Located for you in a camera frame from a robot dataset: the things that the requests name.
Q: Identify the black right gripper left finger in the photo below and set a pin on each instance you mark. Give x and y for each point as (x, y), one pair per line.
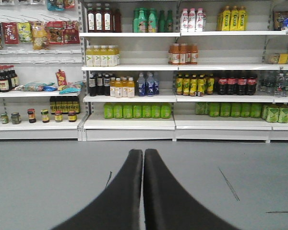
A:
(117, 207)

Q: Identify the white store shelf unit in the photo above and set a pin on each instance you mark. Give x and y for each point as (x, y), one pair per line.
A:
(27, 115)

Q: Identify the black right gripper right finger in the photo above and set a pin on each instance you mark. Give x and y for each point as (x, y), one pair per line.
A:
(168, 206)

